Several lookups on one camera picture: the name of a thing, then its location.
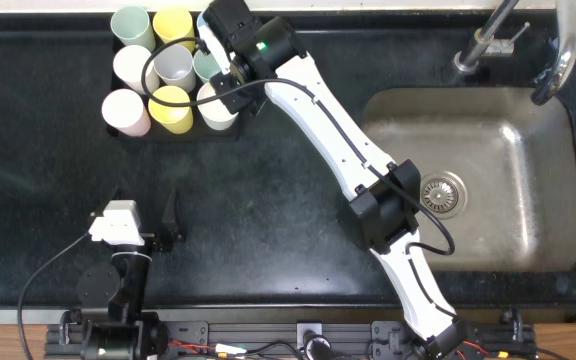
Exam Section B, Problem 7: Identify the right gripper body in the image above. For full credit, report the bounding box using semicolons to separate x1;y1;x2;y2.
210;72;265;115

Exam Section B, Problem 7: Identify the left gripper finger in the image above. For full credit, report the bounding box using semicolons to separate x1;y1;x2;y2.
161;188;188;246

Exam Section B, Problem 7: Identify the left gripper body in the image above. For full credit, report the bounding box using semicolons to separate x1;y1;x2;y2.
140;230;174;254

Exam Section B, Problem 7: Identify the white cup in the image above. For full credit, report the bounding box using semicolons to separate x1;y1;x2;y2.
196;81;240;132
112;44;161;96

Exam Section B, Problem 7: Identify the yellow cup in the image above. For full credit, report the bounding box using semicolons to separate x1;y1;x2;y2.
152;5;197;53
147;84;195;135

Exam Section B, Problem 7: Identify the pink cup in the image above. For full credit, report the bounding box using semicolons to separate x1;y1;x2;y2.
100;88;152;138

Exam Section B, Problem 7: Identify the black tray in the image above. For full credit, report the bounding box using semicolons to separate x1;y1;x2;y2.
106;9;243;140

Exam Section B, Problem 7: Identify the green cup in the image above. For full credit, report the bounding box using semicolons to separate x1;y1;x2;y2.
110;4;158;53
192;49;222;85

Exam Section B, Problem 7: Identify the grey cup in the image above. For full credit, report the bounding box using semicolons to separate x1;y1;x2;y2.
153;43;198;94

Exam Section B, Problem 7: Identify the steel sink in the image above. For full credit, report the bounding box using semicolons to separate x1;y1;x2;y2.
360;87;576;274

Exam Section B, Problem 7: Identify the steel tap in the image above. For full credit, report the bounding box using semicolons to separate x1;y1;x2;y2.
451;0;576;107

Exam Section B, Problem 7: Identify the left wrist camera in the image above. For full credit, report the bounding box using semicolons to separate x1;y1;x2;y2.
87;199;145;247

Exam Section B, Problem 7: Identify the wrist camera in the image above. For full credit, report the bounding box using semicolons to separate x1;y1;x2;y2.
196;14;232;77
87;199;145;247

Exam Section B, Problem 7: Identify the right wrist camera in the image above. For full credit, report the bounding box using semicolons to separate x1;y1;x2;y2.
196;14;232;77

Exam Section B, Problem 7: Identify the black cable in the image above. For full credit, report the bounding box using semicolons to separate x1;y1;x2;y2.
140;35;457;257
16;232;92;360

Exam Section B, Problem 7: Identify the mounting rail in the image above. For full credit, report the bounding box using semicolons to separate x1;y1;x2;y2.
42;307;567;360

